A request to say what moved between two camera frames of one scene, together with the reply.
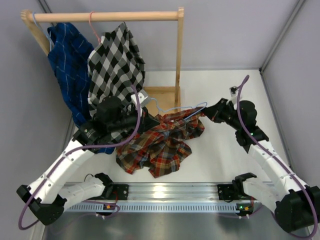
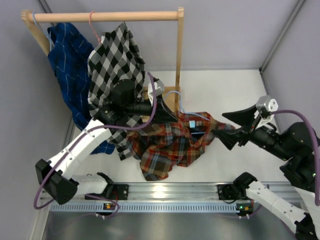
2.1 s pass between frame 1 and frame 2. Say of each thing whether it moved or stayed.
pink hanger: stayed
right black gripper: moved
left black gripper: moved
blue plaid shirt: stayed
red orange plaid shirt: moved
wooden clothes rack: stayed
